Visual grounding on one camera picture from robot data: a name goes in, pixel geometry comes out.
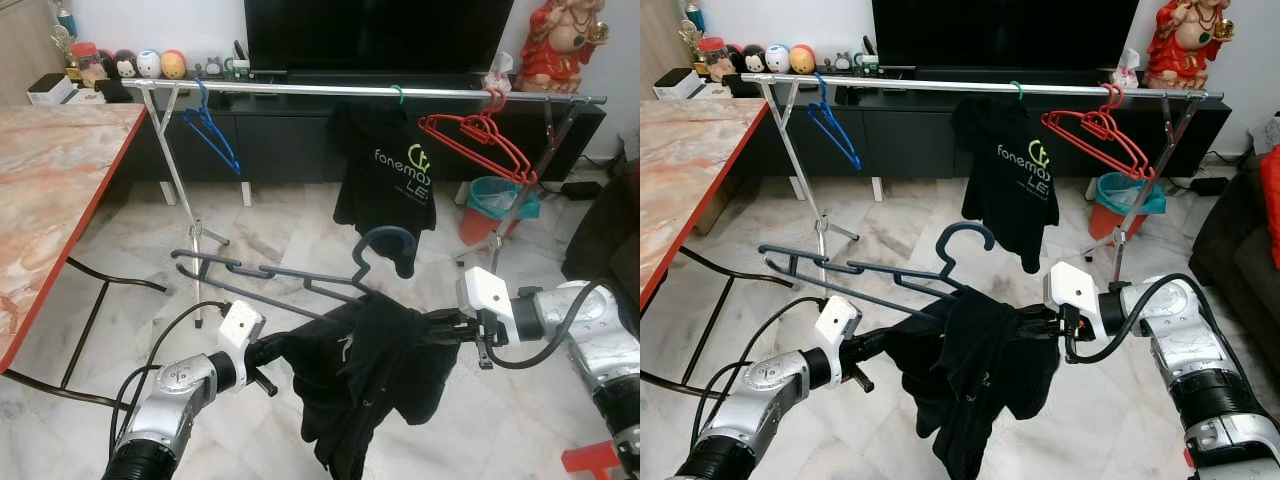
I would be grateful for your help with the black shirt with green logo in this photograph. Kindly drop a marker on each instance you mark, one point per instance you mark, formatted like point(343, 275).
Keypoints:
point(370, 380)
point(385, 200)
point(975, 375)
point(1005, 195)

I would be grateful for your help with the dark grey plastic hanger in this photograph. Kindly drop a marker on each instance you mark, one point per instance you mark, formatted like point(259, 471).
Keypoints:
point(966, 228)
point(388, 233)

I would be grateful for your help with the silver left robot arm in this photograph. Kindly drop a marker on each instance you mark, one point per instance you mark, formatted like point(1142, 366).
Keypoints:
point(175, 400)
point(770, 395)

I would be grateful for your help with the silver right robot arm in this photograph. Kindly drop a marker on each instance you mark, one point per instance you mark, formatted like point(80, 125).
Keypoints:
point(595, 340)
point(1190, 350)

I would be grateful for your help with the blue plastic hanger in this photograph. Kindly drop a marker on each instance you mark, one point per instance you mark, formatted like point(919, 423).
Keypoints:
point(212, 145)
point(835, 140)

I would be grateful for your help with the orange bin with teal liner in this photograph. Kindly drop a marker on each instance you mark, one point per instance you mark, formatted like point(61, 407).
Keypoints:
point(1122, 205)
point(495, 210)

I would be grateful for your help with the black power strip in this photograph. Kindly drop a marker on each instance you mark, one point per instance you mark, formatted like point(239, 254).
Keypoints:
point(580, 190)
point(1208, 186)

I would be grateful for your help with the black TV console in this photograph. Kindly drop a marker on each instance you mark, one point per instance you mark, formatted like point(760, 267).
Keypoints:
point(290, 135)
point(910, 130)

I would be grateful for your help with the black soundbar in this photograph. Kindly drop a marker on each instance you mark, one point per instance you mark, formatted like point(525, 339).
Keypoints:
point(1015, 74)
point(390, 79)

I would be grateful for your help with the red square cushion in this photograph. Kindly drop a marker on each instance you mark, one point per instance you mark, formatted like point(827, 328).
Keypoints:
point(1272, 205)

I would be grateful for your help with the marble table with red edge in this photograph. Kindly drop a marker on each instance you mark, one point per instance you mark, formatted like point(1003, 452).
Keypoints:
point(45, 200)
point(690, 170)

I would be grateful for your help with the white crumpled plastic bag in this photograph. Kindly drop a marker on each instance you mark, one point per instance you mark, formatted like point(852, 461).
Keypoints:
point(1127, 70)
point(498, 75)

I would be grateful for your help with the silver metal clothes rack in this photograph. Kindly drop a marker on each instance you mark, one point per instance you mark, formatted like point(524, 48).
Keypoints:
point(920, 84)
point(300, 89)

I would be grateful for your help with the white and green cup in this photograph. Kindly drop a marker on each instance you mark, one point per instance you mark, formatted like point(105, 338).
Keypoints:
point(866, 63)
point(238, 68)

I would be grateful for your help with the small grey figurine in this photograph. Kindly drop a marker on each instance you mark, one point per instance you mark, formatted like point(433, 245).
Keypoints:
point(213, 69)
point(843, 64)

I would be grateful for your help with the black leather case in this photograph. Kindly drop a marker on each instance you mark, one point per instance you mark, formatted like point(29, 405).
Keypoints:
point(115, 91)
point(743, 85)

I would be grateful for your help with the red and gold statue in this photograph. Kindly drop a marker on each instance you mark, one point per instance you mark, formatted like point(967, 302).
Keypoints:
point(1188, 45)
point(560, 50)

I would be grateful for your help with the black television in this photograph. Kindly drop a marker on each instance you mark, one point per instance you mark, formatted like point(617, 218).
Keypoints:
point(380, 35)
point(1005, 30)

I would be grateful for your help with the yellow round plush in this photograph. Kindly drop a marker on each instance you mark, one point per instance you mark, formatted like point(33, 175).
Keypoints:
point(173, 65)
point(802, 60)

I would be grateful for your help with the flat white box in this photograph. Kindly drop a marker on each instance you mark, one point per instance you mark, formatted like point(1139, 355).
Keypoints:
point(85, 96)
point(712, 90)

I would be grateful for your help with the white round plush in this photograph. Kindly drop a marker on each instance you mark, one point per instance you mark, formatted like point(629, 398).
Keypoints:
point(148, 64)
point(777, 59)

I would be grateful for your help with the red and black round plush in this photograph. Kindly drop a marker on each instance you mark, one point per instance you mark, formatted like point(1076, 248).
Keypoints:
point(735, 60)
point(106, 65)

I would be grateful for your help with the white box with black top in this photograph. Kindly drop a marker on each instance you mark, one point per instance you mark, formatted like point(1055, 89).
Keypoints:
point(678, 85)
point(50, 90)

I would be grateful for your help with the glass jar with red lid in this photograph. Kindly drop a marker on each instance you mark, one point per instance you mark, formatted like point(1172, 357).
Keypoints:
point(713, 60)
point(85, 65)

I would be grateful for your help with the light wooden cabinet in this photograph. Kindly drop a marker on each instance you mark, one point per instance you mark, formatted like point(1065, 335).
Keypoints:
point(665, 40)
point(25, 50)

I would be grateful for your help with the gold and blue trophy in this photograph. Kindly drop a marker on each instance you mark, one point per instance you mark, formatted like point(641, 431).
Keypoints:
point(693, 22)
point(65, 25)

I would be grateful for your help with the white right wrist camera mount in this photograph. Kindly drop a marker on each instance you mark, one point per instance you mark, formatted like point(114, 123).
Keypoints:
point(1075, 290)
point(488, 295)

